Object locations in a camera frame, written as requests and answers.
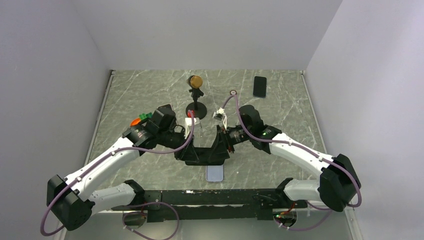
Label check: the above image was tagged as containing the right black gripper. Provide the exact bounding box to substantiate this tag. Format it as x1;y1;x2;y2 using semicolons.
208;125;253;163

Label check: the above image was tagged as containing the lilac phone case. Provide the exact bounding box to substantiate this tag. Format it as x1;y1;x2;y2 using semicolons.
205;165;224;183

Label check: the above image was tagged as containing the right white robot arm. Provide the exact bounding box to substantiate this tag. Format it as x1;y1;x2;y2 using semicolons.
234;105;363;212

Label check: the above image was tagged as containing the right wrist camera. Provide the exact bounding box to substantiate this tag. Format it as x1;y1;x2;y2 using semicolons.
212;107;227;123

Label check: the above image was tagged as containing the blue smartphone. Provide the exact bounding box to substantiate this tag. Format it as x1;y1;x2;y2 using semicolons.
252;76;267;98

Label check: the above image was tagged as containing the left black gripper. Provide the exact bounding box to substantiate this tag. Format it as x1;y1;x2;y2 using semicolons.
158;127;200;163

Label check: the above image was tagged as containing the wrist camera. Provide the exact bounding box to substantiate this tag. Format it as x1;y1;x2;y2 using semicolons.
184;110;202;138
212;107;227;123

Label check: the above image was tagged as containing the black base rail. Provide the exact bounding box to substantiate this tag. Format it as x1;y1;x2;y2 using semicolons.
113;188;307;223

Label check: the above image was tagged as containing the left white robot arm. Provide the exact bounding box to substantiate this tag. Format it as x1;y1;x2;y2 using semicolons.
40;105;197;236

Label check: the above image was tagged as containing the orange toy with blocks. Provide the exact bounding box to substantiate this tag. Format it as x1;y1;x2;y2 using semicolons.
130;112;153;127

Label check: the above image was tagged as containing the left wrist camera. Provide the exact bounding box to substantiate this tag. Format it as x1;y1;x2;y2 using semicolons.
184;110;202;138

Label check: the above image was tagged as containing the black phone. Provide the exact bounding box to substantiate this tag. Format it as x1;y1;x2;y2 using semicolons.
184;147;224;166

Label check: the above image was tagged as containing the phone in pink case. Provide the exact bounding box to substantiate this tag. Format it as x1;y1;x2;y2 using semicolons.
161;104;173;111

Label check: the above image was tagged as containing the black stand with gold disc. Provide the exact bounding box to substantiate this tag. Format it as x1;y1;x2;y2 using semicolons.
185;75;207;120

